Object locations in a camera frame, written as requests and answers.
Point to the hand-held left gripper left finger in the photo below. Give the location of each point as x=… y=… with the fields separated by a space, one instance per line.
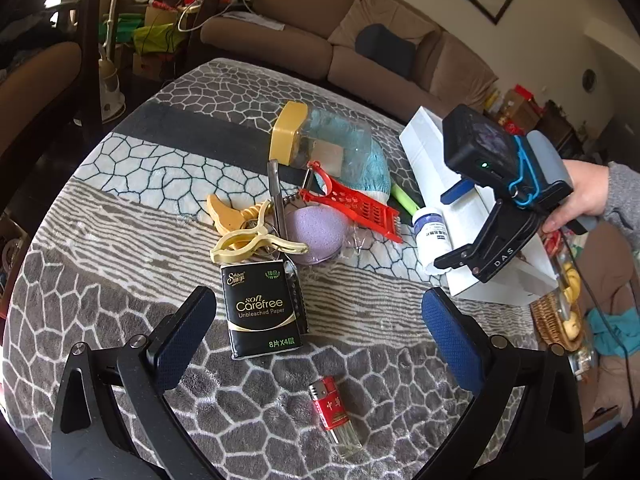
x=180 y=345

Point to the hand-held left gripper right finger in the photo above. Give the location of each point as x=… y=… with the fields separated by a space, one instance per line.
x=450 y=340

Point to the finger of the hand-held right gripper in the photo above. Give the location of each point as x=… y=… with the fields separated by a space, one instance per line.
x=456 y=193
x=452 y=259

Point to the white pill bottle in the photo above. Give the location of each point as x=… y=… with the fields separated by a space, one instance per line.
x=430 y=235

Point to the white cardboard box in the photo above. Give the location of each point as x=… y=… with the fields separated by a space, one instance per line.
x=430 y=160

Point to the blue knitted cloth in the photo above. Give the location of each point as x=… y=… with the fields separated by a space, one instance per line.
x=372 y=170

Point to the black tissue pack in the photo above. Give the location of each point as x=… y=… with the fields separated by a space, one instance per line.
x=262 y=305

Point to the red plastic grater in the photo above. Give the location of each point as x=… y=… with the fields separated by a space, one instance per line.
x=365 y=205

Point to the cream plastic clip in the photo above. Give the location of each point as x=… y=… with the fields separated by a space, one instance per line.
x=240 y=245

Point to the purple round sponge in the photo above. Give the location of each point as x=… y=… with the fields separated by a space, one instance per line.
x=317 y=232

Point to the red lighter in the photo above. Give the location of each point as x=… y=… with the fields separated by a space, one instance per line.
x=330 y=410

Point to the tan plastic clip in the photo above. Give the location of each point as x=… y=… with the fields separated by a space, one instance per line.
x=222 y=210

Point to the grey metal tool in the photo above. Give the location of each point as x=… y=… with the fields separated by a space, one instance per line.
x=276 y=190

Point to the clear jar with yellow lid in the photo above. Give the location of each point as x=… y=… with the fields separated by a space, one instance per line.
x=285 y=132

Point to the person's right forearm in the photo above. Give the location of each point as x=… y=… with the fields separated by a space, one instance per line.
x=625 y=190

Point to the person's right hand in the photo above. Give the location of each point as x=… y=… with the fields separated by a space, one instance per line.
x=585 y=200

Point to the red gift boxes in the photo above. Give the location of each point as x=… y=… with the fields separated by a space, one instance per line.
x=520 y=107

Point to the dark wooden cabinet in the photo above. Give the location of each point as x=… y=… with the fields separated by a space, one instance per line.
x=555 y=127

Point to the wicker basket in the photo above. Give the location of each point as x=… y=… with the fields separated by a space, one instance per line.
x=547 y=322

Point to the banana bunch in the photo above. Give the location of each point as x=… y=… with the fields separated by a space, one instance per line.
x=574 y=280

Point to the dark blue cushion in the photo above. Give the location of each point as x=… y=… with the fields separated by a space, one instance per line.
x=385 y=47

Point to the beige sofa cushion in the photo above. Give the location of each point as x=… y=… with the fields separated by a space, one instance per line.
x=350 y=20

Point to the brown sofa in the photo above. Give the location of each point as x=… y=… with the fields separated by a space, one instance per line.
x=280 y=45

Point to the white paper sheet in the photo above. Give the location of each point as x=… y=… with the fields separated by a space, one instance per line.
x=257 y=20

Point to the white floor fan stand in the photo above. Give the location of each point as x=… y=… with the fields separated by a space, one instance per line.
x=107 y=90

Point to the dark wooden chair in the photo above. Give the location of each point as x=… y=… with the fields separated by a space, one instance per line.
x=40 y=75

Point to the green bag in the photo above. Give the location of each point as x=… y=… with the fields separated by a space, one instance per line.
x=155 y=35

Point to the round wall fixture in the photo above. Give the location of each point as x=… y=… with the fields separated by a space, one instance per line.
x=589 y=80

